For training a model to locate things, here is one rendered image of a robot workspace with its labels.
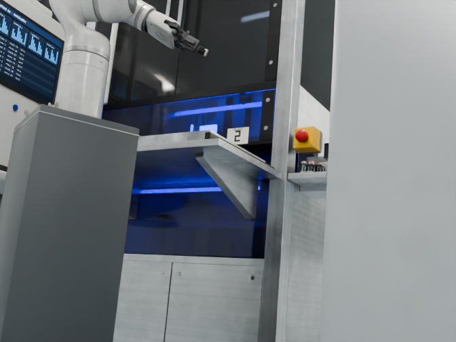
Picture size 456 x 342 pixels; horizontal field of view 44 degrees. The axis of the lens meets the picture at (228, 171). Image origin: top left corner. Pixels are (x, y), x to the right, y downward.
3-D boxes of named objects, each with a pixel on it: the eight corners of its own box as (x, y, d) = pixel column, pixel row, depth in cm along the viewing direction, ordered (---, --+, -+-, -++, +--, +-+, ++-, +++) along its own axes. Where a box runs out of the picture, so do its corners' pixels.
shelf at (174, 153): (130, 190, 227) (131, 185, 228) (292, 184, 192) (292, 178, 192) (36, 159, 187) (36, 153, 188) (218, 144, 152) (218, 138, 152)
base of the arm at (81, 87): (49, 108, 134) (62, 36, 138) (28, 125, 150) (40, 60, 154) (125, 127, 144) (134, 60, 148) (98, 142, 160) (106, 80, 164)
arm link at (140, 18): (136, 34, 183) (144, 38, 183) (133, 18, 175) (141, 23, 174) (150, 15, 185) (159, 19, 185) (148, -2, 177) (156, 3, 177)
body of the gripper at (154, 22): (142, 36, 183) (172, 53, 182) (139, 18, 174) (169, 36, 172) (155, 20, 185) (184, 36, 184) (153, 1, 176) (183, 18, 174)
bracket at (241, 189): (248, 218, 188) (250, 180, 191) (255, 218, 186) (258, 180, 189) (190, 198, 160) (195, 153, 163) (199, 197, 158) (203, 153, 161)
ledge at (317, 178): (304, 188, 196) (305, 182, 196) (340, 186, 189) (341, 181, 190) (287, 178, 184) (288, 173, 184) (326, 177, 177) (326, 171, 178)
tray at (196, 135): (197, 174, 198) (198, 165, 199) (264, 171, 185) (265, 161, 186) (135, 148, 170) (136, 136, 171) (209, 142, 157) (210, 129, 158)
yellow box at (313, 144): (301, 154, 191) (302, 134, 193) (321, 153, 187) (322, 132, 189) (292, 148, 185) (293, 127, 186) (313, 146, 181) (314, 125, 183)
